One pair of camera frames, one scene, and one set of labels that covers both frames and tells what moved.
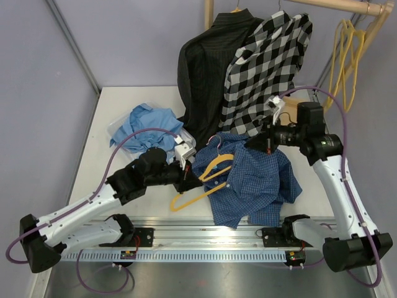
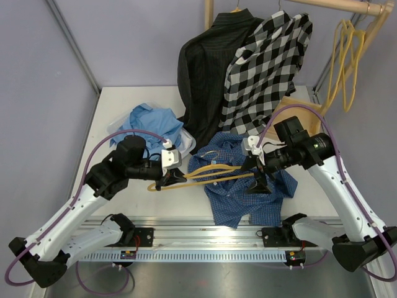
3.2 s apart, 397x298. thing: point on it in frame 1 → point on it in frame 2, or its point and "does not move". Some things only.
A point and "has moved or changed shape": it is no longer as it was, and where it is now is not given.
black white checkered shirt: (261, 67) does not move
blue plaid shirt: (242, 184) does not move
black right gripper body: (272, 138) → (276, 160)
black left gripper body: (180, 181) → (163, 181)
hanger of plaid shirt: (203, 177) has moved or changed shape
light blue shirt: (144, 117) does not move
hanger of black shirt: (237, 10) does not move
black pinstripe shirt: (203, 60) does not move
